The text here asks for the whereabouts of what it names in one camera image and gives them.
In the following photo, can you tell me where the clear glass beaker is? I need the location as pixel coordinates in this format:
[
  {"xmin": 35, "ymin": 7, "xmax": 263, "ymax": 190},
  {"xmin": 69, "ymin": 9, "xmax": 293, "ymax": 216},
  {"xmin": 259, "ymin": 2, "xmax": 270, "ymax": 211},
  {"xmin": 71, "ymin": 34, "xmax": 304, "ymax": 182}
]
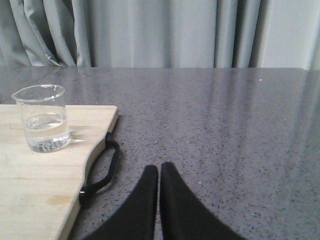
[{"xmin": 11, "ymin": 84, "xmax": 71, "ymax": 153}]

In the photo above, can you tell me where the grey curtain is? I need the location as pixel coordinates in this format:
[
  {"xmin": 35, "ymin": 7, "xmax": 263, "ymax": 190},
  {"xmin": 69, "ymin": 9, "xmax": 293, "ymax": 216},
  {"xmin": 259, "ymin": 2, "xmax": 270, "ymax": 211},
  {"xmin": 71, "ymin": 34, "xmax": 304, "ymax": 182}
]
[{"xmin": 0, "ymin": 0, "xmax": 320, "ymax": 70}]

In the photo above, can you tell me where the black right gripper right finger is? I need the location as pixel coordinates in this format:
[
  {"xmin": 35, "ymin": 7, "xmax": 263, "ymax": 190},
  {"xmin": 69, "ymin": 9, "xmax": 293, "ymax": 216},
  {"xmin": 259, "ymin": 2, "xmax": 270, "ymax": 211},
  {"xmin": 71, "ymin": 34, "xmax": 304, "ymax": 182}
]
[{"xmin": 160, "ymin": 162, "xmax": 244, "ymax": 240}]

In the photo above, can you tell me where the wooden cutting board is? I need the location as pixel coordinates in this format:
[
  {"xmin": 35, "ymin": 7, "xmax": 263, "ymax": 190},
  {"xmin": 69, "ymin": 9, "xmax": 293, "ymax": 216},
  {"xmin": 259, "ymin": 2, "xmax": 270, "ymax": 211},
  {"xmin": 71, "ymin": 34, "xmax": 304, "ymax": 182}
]
[{"xmin": 0, "ymin": 104, "xmax": 118, "ymax": 240}]

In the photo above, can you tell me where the black board strap handle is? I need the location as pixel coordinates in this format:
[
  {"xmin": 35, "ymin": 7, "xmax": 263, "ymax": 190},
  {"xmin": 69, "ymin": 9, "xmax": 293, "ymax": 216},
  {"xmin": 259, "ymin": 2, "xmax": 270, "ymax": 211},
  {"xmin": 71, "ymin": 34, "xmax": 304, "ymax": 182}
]
[{"xmin": 78, "ymin": 132, "xmax": 121, "ymax": 206}]

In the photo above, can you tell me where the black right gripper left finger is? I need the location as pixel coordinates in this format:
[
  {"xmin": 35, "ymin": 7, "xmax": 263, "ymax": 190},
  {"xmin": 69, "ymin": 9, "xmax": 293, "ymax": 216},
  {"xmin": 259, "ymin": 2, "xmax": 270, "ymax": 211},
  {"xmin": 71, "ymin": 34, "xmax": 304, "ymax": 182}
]
[{"xmin": 85, "ymin": 165, "xmax": 159, "ymax": 240}]

